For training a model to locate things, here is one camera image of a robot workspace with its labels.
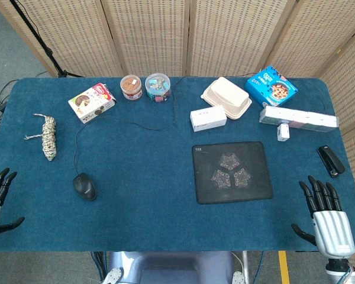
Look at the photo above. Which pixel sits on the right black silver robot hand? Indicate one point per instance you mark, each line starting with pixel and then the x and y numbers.
pixel 332 230

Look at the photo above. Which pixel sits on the black computer mouse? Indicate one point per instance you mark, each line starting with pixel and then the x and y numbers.
pixel 85 187

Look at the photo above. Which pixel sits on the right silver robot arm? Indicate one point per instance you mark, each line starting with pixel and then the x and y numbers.
pixel 338 270

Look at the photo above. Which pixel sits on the black patterned mouse pad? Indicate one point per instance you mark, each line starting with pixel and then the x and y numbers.
pixel 232 173

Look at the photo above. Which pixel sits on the black stapler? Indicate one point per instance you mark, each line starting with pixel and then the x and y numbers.
pixel 330 161

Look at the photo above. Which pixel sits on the small white cube box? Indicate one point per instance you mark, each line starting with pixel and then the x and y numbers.
pixel 283 133

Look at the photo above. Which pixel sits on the long white tissue pack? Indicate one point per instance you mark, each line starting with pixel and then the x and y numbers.
pixel 298 118

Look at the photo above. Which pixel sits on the white chocolate cookie box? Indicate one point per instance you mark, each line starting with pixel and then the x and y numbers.
pixel 91 103

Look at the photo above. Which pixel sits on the blue table cloth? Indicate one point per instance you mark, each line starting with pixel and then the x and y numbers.
pixel 142 183

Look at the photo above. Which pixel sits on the blue cookie box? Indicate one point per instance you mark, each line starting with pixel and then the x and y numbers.
pixel 270 87

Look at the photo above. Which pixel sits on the grey robot torso base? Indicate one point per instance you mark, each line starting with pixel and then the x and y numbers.
pixel 171 267

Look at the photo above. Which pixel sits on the small white cardboard box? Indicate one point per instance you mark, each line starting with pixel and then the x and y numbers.
pixel 208 119

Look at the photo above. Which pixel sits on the black tripod stand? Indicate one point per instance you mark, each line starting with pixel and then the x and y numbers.
pixel 44 48

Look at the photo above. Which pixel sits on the beige lidded lunch container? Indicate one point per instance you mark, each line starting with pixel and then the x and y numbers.
pixel 227 96

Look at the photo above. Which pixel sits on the brown snack jar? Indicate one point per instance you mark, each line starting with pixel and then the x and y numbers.
pixel 131 87

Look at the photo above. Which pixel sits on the clear jar of binder clips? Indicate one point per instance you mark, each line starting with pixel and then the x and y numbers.
pixel 157 87

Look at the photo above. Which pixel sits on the woven bamboo folding screen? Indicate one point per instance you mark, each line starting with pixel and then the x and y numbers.
pixel 151 35

